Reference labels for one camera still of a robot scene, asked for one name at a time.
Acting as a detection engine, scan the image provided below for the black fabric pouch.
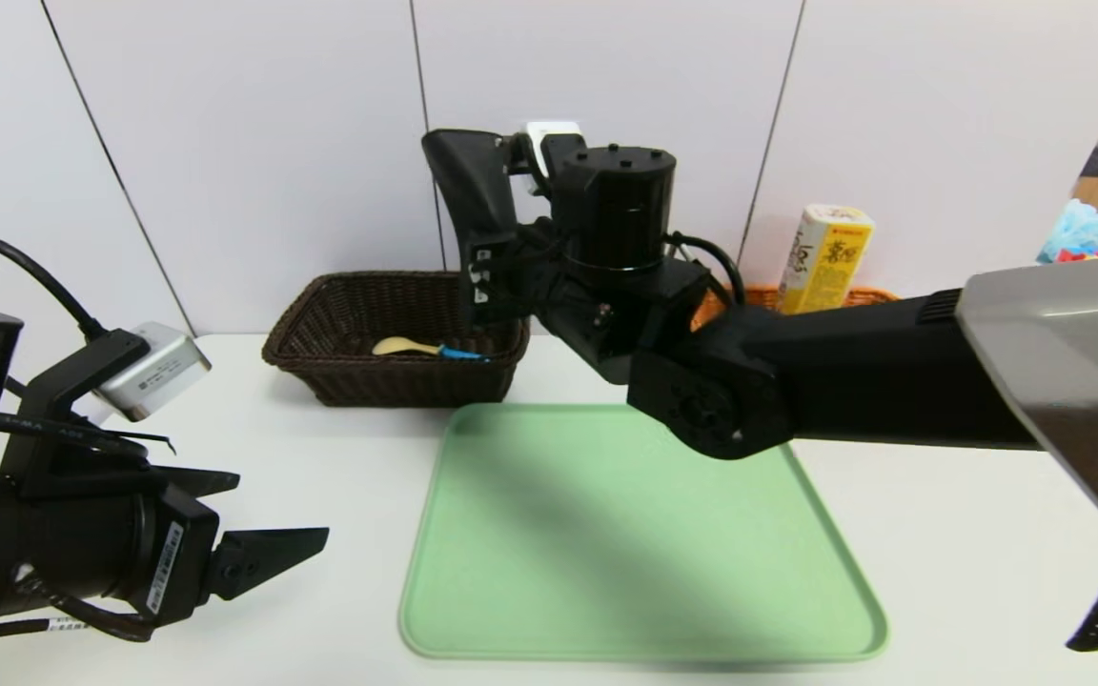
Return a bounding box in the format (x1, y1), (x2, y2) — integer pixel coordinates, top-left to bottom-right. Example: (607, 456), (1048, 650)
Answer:
(422, 129), (523, 277)

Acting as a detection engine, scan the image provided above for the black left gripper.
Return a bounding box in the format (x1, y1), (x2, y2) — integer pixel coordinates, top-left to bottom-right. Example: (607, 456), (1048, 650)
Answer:
(8, 466), (330, 628)

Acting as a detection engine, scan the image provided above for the dark brown wicker basket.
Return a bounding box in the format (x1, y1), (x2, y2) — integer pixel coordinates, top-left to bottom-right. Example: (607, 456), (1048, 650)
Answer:
(261, 272), (531, 409)

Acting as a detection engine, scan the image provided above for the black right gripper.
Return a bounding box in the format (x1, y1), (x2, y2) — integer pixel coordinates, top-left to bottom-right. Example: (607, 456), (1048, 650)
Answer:
(458, 231), (532, 359)

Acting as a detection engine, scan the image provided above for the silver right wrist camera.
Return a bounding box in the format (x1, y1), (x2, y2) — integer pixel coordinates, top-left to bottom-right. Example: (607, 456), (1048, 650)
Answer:
(522, 121), (581, 155)

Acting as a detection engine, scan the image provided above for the yellow hexagonal snack box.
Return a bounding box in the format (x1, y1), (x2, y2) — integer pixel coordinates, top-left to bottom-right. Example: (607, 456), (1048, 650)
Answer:
(776, 204), (876, 315)

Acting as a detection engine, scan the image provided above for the yellow spoon with blue handle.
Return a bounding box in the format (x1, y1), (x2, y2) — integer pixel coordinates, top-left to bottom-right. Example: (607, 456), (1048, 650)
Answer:
(373, 337), (489, 362)

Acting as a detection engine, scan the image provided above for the orange wicker basket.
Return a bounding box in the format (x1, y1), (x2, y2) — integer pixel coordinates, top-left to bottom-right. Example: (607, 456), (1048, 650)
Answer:
(690, 284), (903, 333)

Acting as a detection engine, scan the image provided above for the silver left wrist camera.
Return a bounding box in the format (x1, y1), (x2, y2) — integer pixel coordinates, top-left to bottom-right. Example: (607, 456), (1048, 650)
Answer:
(91, 322), (213, 422)

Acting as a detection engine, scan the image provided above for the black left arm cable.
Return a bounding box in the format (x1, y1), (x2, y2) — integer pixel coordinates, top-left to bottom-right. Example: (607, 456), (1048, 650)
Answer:
(0, 233), (110, 342)

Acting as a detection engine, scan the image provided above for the blue mesh bath pouf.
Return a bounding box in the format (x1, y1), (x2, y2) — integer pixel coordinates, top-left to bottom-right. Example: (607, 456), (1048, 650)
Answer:
(1037, 198), (1098, 263)

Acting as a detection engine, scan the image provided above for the light green plastic tray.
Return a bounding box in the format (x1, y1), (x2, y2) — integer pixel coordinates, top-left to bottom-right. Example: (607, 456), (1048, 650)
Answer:
(398, 402), (889, 663)

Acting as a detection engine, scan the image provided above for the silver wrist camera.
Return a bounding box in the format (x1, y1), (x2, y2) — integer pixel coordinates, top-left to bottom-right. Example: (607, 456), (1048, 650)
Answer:
(522, 121), (581, 155)
(91, 322), (213, 422)

